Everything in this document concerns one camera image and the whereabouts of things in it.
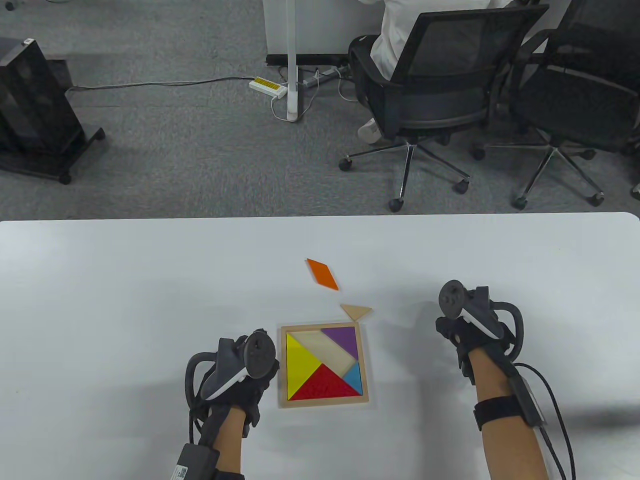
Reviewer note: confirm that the black right wrist sensor box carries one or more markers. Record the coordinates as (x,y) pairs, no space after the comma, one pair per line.
(492,410)

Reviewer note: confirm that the black wrist sensor box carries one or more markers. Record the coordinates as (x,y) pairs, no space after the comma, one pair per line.
(197,462)
(492,410)

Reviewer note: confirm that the grey right hand controller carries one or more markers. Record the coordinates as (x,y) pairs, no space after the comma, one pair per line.
(452,297)

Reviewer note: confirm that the white and yellow power strip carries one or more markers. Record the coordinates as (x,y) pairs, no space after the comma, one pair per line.
(267,86)

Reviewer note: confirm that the white desk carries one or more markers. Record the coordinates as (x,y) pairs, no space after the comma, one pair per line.
(325,25)

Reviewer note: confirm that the person's right forearm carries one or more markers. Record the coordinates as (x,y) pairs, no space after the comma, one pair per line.
(505,450)

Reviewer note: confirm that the natural wood triangle tangram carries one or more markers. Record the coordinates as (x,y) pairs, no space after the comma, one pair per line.
(356,311)

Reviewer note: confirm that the black mesh office chair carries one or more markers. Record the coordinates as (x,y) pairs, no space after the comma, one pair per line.
(450,105)
(575,110)

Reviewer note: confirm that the person's right hand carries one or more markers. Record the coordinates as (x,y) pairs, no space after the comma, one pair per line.
(467,337)

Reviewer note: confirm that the blue triangle tangram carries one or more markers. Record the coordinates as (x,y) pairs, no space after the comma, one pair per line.
(354,380)

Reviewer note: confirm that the grey left hand controller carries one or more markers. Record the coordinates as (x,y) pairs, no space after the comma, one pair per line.
(260,355)

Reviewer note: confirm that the yellow triangle tangram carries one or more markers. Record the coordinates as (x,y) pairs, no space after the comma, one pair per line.
(300,365)

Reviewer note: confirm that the purple triangle tangram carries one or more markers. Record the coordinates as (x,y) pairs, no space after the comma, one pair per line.
(345,337)

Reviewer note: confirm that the red triangle tangram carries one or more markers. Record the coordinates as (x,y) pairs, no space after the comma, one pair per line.
(325,385)

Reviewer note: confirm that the black desk crossbar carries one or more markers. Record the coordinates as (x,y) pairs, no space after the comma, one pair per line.
(320,59)

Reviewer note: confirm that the black wheeled cart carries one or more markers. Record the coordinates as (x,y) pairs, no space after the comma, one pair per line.
(50,167)

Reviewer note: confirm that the black left wrist sensor box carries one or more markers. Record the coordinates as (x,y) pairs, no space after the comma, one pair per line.
(197,462)

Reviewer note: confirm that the wooden square tray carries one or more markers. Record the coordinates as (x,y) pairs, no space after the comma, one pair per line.
(325,350)

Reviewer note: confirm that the grey hand controller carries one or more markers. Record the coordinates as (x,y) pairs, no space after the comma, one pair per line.
(260,355)
(452,297)

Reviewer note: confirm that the grey power strip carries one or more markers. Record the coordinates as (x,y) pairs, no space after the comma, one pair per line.
(322,76)

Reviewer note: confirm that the orange parallelogram tangram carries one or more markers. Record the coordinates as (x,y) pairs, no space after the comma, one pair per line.
(322,274)

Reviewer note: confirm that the black computer tower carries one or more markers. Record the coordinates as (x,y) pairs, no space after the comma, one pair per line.
(30,100)

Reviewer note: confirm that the person's left hand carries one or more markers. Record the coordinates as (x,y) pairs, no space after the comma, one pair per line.
(252,400)

